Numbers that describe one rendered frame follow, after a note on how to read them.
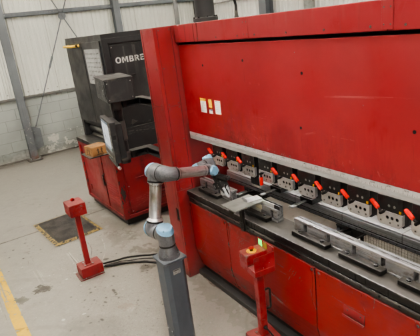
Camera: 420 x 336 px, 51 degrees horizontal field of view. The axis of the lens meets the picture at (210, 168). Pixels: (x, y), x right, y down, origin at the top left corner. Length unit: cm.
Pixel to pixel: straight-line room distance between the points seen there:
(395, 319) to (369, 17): 154
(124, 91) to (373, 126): 214
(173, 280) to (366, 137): 162
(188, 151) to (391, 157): 205
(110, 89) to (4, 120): 620
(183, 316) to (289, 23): 211
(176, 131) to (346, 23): 195
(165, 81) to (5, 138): 646
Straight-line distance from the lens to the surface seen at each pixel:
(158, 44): 374
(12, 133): 987
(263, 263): 300
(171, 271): 314
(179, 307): 331
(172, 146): 386
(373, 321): 276
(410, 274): 260
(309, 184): 283
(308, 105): 268
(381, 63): 231
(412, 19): 219
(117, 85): 377
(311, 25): 257
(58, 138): 1009
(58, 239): 575
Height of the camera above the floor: 230
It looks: 18 degrees down
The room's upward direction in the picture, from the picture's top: 7 degrees counter-clockwise
